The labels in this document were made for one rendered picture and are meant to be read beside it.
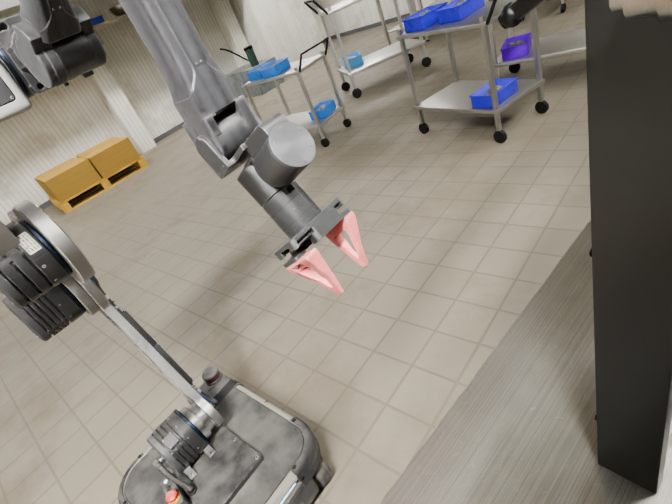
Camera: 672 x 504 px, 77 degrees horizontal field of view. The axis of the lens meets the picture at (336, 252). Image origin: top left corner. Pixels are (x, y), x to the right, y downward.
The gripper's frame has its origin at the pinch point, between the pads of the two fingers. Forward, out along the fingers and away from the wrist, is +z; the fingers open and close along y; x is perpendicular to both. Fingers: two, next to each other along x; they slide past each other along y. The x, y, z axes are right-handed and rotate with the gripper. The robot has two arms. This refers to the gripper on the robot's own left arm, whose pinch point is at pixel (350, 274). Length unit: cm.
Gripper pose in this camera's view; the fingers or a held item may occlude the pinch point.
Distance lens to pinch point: 58.0
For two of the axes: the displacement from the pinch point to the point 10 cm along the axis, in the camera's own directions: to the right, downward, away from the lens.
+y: 6.0, -6.2, 5.2
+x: -4.6, 2.6, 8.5
